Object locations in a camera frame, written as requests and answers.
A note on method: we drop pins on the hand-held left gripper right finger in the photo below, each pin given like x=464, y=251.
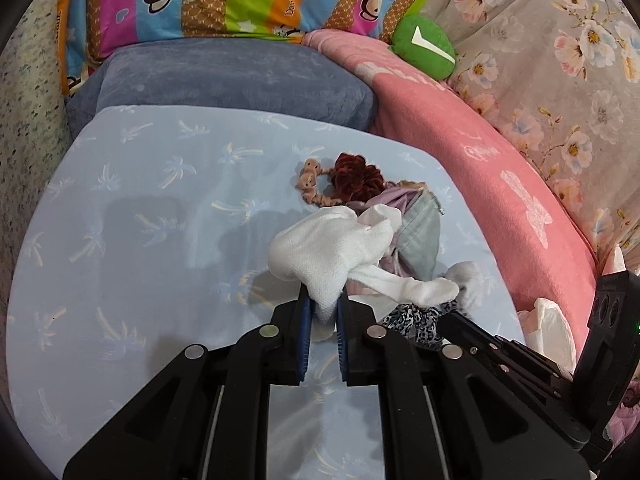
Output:
x=341, y=345

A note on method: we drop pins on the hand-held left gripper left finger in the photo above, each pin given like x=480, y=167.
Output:
x=303, y=340

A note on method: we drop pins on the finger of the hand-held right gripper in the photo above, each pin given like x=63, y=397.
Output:
x=520, y=365

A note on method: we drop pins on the green plush toy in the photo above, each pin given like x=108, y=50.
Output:
x=422, y=45

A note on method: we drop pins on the white sock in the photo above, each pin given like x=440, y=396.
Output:
x=410, y=287

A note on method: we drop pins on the blue grey pillow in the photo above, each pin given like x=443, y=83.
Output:
x=225, y=80

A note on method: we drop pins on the purple cloth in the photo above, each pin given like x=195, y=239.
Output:
x=395, y=197

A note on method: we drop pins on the pink blanket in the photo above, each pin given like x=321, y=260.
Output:
x=480, y=170

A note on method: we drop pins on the leopard print scrunchie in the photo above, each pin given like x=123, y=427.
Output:
x=415, y=322

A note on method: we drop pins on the white knitted cloth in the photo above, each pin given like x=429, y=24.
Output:
x=320, y=255

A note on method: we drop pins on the grey fluffy scrunchie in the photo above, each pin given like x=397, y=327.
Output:
x=465, y=280

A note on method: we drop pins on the grey floral quilt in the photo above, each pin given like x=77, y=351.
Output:
x=545, y=60

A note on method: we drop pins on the beige pink scrunchie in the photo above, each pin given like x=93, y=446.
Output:
x=310, y=180

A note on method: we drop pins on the dark red scrunchie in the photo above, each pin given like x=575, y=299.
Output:
x=357, y=177

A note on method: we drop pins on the speckled white cloth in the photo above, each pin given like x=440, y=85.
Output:
x=30, y=125

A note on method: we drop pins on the grey and lilac cloth pile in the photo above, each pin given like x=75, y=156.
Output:
x=420, y=235

